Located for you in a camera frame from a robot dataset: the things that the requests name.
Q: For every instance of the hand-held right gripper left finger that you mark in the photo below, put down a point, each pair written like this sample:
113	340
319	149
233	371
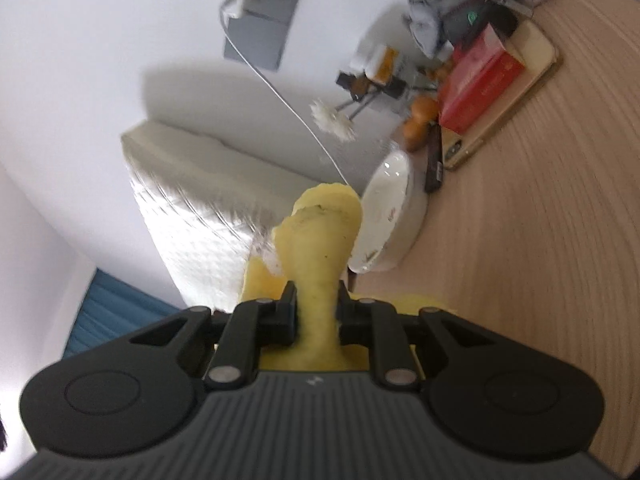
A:
284	321

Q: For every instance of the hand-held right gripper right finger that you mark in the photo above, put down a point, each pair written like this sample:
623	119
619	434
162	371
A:
351	321

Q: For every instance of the yellow cloth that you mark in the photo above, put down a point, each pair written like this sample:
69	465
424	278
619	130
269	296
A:
314	240

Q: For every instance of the white ceramic bowl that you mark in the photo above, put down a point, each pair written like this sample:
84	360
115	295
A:
387	210

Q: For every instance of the blue cloth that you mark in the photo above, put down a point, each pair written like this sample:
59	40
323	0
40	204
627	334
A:
115	315

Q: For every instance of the orange fruit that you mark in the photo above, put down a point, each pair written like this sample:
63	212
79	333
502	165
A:
415	135
425	110

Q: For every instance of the white flower-shaped brush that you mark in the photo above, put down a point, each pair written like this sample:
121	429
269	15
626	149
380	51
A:
330	120

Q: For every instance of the white and yellow box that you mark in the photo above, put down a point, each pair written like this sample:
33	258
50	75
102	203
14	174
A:
377	62

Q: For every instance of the red box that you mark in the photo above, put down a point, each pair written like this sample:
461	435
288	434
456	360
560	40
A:
480	80

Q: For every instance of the grey cloth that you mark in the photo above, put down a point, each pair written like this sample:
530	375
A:
425	20

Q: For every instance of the wooden tray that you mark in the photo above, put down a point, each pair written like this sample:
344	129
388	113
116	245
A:
532	55

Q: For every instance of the black device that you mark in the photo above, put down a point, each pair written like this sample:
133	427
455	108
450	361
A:
475	22

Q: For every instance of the grey wall socket plate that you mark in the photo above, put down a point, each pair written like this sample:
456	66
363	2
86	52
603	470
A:
270	25

